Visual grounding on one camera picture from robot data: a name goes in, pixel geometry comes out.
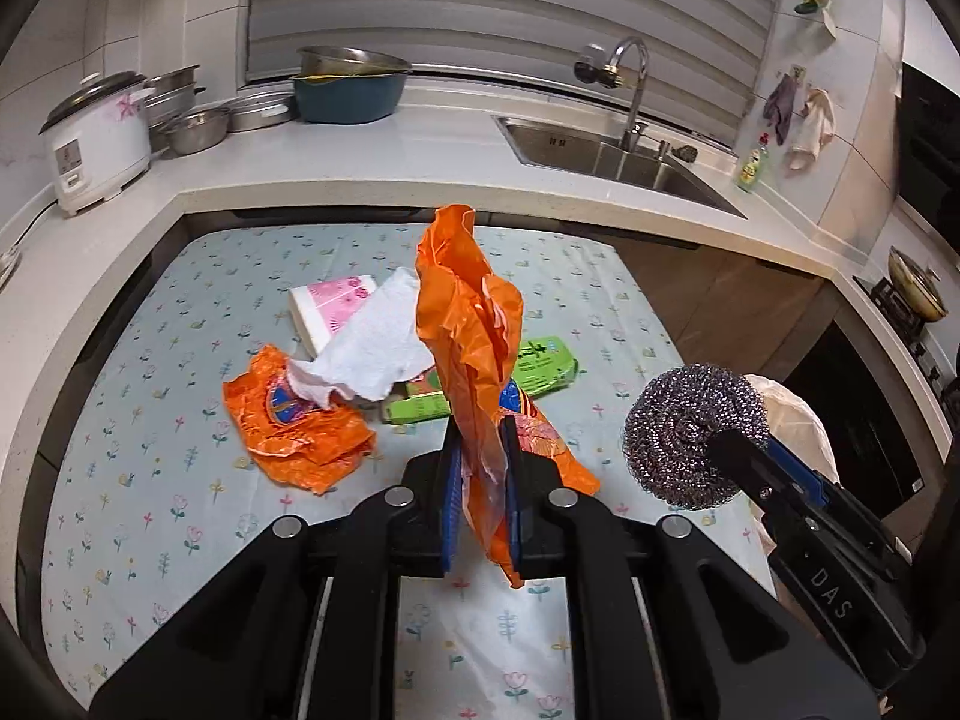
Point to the stacked steel pots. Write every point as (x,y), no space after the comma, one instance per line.
(172,94)

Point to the white hanging cloth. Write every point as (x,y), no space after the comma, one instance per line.
(816,130)

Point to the steel plates stack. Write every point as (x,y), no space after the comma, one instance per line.
(261,109)

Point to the frying pan with lid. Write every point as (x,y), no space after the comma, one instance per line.
(917,286)

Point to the white-lined trash bin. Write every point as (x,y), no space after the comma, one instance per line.
(794,424)

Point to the white rice cooker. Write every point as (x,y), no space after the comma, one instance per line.
(97,139)

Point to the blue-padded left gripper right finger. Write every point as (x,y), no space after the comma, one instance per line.
(554,530)

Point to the blue basin with steel bowl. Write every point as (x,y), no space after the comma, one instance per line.
(348,86)

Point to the chrome kitchen faucet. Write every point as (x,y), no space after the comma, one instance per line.
(594,66)

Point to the pink paper cup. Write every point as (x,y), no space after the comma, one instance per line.
(319,310)

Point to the steel bowl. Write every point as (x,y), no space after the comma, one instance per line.
(197,130)

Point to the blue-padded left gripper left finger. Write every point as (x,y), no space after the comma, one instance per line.
(411,527)

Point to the purple hanging cloth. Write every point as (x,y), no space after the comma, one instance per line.
(779,107)

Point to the window roller blind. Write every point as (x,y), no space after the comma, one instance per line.
(704,55)

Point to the orange plastic bag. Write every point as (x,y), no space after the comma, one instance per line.
(468,316)

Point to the steel wool scrubber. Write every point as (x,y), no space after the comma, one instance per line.
(666,435)

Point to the white paper towel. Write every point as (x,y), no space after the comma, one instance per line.
(375,348)

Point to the green tea packet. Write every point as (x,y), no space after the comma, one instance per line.
(542,365)

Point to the green dish soap bottle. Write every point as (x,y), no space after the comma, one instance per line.
(752,167)

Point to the gas stove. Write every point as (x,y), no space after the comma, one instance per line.
(909,327)

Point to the stainless steel sink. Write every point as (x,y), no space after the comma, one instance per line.
(590,154)

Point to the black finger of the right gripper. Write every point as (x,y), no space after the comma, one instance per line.
(738,459)

